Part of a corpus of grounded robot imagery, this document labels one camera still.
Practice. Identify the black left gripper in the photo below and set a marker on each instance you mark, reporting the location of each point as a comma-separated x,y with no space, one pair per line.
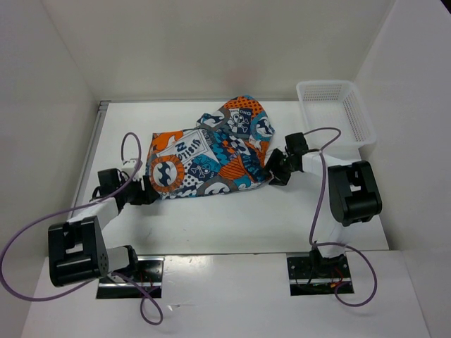
147,196

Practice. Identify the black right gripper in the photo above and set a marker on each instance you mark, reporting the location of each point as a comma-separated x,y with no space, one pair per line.
280,178

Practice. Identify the colourful patterned shorts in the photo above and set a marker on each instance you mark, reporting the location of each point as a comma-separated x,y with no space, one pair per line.
224,153

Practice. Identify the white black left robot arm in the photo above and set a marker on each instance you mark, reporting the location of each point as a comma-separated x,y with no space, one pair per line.
77,250

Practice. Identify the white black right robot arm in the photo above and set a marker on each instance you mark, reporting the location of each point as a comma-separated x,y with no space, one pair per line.
348,194

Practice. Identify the white plastic basket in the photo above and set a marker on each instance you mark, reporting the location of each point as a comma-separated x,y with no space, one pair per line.
335,103

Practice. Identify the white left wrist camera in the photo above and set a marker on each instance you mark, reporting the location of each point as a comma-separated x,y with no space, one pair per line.
130,169

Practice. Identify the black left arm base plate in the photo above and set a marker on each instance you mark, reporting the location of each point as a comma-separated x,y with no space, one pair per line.
148,275

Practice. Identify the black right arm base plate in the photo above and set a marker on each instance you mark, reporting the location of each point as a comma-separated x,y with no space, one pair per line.
311,274

